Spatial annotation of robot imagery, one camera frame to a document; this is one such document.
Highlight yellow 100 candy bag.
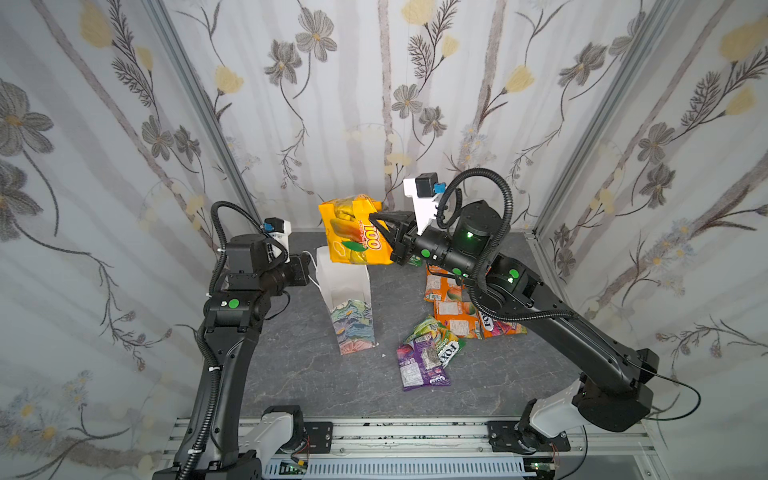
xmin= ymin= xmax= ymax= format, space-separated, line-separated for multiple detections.
xmin=318 ymin=194 xmax=392 ymax=265

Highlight floral white paper bag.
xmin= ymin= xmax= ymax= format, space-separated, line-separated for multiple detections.
xmin=314 ymin=246 xmax=376 ymax=355

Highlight green Fox's candy bag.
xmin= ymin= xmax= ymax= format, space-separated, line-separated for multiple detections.
xmin=404 ymin=316 xmax=465 ymax=367

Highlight purple Fox's candy bag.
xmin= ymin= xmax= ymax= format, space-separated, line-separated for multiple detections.
xmin=397 ymin=334 xmax=451 ymax=391

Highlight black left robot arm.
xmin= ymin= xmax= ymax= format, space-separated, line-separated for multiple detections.
xmin=153 ymin=201 xmax=310 ymax=479

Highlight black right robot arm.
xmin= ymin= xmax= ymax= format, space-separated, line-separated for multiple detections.
xmin=369 ymin=168 xmax=661 ymax=455

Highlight orange mango candy bag upper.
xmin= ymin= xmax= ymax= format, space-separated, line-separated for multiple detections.
xmin=424 ymin=265 xmax=463 ymax=303

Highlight orange mango candy bag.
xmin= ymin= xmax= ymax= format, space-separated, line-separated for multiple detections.
xmin=434 ymin=300 xmax=484 ymax=340
xmin=424 ymin=265 xmax=463 ymax=303

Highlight orange mango candy bag lower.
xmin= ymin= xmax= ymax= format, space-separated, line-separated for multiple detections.
xmin=434 ymin=300 xmax=484 ymax=340

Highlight colourful Fox's candy bag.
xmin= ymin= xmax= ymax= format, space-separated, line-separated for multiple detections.
xmin=479 ymin=312 xmax=528 ymax=338

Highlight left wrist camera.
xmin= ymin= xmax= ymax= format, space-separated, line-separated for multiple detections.
xmin=263 ymin=217 xmax=292 ymax=262

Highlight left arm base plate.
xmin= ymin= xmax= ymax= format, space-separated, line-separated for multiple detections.
xmin=303 ymin=421 xmax=334 ymax=455

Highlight white vented cable duct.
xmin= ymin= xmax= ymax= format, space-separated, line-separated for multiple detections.
xmin=262 ymin=457 xmax=536 ymax=479

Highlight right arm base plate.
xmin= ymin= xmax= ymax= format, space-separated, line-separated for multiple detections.
xmin=486 ymin=420 xmax=571 ymax=456

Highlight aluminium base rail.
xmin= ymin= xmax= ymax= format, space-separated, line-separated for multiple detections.
xmin=167 ymin=416 xmax=667 ymax=480

